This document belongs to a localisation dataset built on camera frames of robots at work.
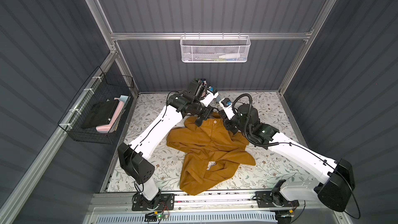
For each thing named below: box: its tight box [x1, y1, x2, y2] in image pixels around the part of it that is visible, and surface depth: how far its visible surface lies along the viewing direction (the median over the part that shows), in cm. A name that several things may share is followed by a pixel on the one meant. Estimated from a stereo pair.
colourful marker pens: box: [195, 77, 208, 87], surface depth 113 cm
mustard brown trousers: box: [166, 112, 256, 196], surface depth 84 cm
